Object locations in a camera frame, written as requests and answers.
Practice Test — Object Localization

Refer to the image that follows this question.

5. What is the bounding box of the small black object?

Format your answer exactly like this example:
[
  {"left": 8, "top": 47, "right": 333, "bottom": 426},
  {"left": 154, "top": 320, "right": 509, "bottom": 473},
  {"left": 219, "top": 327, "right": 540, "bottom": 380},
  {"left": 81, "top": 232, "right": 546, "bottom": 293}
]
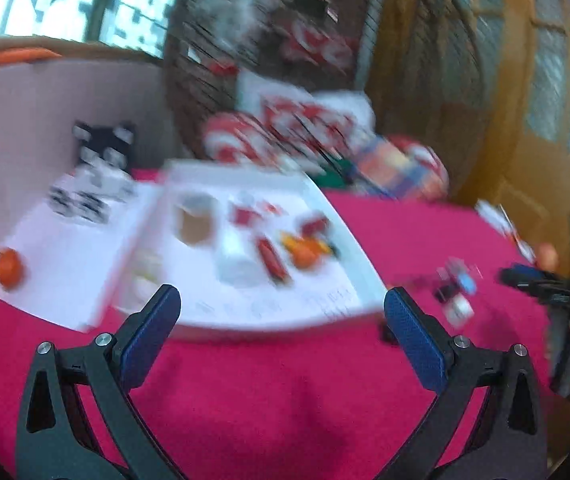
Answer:
[{"left": 434, "top": 282, "right": 460, "bottom": 305}]

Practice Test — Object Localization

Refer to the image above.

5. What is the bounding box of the striped orange blue cloth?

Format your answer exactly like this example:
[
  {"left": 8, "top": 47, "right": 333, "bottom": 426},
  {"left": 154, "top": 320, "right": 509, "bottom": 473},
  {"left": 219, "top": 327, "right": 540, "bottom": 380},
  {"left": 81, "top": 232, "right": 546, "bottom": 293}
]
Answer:
[{"left": 355, "top": 137, "right": 426, "bottom": 196}]

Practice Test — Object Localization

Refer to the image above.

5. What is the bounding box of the green item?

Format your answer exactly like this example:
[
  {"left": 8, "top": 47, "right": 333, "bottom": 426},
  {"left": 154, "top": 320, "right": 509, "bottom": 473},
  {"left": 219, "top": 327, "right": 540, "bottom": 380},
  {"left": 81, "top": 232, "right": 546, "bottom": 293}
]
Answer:
[{"left": 315, "top": 160, "right": 353, "bottom": 189}]

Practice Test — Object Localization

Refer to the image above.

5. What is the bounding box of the small white tapered container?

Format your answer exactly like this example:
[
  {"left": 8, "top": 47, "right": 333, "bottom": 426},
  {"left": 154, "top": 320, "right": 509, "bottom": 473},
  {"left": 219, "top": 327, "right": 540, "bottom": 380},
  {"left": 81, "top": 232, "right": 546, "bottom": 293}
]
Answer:
[{"left": 130, "top": 250, "right": 166, "bottom": 286}]

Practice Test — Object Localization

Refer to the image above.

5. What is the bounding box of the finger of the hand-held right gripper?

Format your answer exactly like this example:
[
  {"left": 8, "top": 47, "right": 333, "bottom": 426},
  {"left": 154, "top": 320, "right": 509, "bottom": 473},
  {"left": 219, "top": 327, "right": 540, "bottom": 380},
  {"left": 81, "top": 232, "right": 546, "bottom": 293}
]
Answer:
[
  {"left": 499, "top": 265, "right": 570, "bottom": 287},
  {"left": 524, "top": 285, "right": 570, "bottom": 307}
]

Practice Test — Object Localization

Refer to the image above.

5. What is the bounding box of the white pillow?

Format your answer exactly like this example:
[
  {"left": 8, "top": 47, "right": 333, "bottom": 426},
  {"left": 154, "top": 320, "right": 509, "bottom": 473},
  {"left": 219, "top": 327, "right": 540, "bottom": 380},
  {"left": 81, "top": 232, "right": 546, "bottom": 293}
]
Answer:
[{"left": 237, "top": 70, "right": 377, "bottom": 126}]

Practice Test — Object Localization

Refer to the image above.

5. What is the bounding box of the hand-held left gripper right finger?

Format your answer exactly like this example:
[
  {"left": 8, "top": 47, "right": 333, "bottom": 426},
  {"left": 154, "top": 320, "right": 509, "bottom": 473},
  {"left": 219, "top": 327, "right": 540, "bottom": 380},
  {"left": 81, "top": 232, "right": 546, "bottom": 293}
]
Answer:
[{"left": 372, "top": 287, "right": 550, "bottom": 480}]

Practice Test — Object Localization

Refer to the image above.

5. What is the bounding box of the magenta tablecloth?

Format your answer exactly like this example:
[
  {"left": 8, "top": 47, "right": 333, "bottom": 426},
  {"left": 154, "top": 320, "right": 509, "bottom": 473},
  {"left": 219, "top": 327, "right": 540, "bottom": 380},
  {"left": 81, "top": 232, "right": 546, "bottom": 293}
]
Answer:
[{"left": 0, "top": 167, "right": 570, "bottom": 480}]

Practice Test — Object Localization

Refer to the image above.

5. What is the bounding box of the small white box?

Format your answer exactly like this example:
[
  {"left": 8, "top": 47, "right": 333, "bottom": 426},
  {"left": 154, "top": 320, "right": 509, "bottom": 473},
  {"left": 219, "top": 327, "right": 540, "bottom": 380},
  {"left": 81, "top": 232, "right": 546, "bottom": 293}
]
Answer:
[{"left": 215, "top": 237, "right": 261, "bottom": 286}]

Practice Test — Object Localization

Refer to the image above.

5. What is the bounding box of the window with metal grille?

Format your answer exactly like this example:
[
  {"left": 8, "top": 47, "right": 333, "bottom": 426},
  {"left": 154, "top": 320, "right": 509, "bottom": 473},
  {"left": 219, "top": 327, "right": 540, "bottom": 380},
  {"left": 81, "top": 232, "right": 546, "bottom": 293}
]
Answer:
[{"left": 0, "top": 0, "right": 196, "bottom": 58}]

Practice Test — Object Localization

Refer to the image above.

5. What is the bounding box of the small orange tangerine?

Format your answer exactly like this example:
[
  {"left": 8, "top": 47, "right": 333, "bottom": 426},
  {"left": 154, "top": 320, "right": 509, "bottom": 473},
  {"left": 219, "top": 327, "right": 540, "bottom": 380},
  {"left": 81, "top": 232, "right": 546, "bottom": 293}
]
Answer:
[
  {"left": 290, "top": 240, "right": 323, "bottom": 269},
  {"left": 0, "top": 247, "right": 26, "bottom": 291}
]

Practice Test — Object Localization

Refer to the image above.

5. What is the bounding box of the small red item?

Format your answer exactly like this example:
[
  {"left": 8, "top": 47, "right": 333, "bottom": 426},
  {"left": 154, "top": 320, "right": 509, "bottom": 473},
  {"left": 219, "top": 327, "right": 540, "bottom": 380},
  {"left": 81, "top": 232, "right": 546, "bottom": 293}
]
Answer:
[
  {"left": 232, "top": 205, "right": 264, "bottom": 227},
  {"left": 301, "top": 215, "right": 331, "bottom": 237}
]

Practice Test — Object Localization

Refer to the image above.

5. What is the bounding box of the pile of clear clips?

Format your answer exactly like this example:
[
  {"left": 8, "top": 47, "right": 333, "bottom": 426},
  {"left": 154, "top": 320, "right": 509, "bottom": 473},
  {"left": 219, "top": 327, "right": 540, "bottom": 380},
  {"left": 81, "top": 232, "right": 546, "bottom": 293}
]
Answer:
[{"left": 442, "top": 258, "right": 483, "bottom": 276}]

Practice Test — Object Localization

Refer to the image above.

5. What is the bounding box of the black marker cube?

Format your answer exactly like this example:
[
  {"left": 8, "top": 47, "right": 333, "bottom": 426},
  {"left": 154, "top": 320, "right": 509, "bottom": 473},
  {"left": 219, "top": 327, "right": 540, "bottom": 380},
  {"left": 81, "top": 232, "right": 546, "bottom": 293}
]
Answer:
[{"left": 72, "top": 120, "right": 136, "bottom": 168}]

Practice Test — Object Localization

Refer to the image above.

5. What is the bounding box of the white marker block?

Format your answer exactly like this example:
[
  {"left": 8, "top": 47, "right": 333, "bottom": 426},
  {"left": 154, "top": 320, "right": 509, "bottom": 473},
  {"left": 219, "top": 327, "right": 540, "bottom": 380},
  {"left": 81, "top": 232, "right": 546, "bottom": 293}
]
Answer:
[{"left": 48, "top": 165, "right": 134, "bottom": 224}]

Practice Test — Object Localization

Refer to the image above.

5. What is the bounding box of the white sheet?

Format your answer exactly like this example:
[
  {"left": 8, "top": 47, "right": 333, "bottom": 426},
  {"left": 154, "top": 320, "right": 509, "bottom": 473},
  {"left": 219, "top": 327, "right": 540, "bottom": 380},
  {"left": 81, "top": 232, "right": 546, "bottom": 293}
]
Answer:
[{"left": 0, "top": 170, "right": 161, "bottom": 333}]

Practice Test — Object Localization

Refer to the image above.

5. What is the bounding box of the yellow wooden door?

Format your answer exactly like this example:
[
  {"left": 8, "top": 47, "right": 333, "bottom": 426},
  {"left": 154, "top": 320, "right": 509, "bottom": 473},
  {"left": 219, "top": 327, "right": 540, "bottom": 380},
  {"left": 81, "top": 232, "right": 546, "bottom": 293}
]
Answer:
[{"left": 365, "top": 0, "right": 570, "bottom": 261}]

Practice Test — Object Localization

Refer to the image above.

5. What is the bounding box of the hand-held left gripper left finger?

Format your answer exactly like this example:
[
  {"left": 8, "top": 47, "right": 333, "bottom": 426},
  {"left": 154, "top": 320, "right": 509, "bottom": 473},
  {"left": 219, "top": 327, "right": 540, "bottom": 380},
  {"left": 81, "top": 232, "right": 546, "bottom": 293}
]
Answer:
[{"left": 15, "top": 284, "right": 188, "bottom": 480}]

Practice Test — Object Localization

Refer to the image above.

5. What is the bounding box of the white tray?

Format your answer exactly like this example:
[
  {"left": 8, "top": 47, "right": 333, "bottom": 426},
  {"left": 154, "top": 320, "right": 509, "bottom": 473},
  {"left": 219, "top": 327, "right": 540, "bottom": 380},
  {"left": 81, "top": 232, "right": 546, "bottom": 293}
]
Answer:
[{"left": 115, "top": 160, "right": 388, "bottom": 343}]

